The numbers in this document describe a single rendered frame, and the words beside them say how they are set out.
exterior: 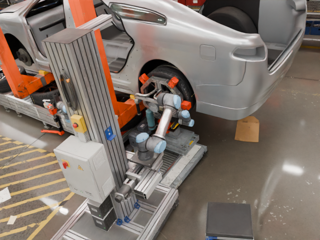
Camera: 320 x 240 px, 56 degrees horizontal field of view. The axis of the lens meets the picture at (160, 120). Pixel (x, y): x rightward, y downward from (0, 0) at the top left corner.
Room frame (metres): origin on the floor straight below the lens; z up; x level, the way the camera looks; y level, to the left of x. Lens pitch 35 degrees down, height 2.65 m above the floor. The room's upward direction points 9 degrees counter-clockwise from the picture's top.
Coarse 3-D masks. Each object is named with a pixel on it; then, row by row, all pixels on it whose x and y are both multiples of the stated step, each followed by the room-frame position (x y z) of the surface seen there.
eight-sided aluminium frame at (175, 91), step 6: (150, 78) 3.02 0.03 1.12; (156, 78) 3.01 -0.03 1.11; (162, 78) 2.97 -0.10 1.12; (144, 84) 3.08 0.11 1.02; (144, 90) 3.15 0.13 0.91; (174, 90) 2.83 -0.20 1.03; (180, 96) 2.80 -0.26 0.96; (144, 102) 3.11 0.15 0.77; (180, 108) 2.78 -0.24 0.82; (156, 114) 3.03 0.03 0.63
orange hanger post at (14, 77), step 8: (0, 32) 4.24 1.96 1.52; (0, 40) 4.20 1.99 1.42; (0, 48) 4.17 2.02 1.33; (8, 48) 4.25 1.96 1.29; (0, 56) 4.15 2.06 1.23; (8, 56) 4.21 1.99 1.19; (0, 64) 4.18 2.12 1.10; (8, 64) 4.17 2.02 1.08; (16, 64) 4.26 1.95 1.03; (8, 72) 4.14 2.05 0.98; (16, 72) 4.22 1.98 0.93; (8, 80) 4.22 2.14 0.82; (16, 80) 4.18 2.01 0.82; (16, 88) 4.15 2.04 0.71; (24, 88) 4.23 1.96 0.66; (16, 96) 4.20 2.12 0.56; (24, 96) 4.19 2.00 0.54
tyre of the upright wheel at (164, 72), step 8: (168, 64) 3.18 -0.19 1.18; (152, 72) 3.10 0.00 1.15; (160, 72) 3.03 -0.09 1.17; (168, 72) 2.99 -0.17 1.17; (176, 72) 3.01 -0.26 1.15; (184, 80) 2.93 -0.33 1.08; (184, 88) 2.85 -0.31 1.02; (184, 96) 2.84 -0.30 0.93; (192, 96) 2.87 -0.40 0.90; (192, 104) 2.87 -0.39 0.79; (160, 112) 3.08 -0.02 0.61
